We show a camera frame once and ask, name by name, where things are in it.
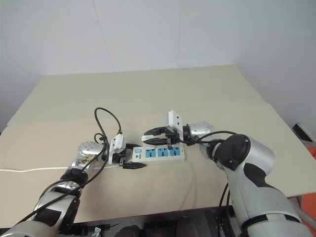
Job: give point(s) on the black box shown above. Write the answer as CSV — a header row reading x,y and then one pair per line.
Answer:
x,y
304,132

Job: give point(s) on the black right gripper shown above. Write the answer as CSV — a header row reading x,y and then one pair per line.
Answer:
x,y
172,139

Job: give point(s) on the white power strip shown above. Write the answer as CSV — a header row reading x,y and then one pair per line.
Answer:
x,y
160,160

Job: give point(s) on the orange chair seat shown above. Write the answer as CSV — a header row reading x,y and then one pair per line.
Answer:
x,y
306,201

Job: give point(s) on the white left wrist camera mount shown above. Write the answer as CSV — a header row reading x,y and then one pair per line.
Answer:
x,y
117,144

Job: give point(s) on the small metal clip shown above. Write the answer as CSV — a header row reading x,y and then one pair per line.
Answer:
x,y
96,232

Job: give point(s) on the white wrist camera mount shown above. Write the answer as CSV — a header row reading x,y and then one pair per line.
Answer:
x,y
117,144
174,119

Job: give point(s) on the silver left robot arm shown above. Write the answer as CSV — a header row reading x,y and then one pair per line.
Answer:
x,y
85,150

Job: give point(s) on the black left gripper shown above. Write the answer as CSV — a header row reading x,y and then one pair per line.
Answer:
x,y
119,158

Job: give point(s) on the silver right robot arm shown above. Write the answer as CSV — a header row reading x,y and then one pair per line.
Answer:
x,y
256,158

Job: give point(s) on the orange object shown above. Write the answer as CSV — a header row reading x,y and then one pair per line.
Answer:
x,y
313,151

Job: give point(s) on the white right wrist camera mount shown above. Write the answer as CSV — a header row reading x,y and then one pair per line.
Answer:
x,y
174,119

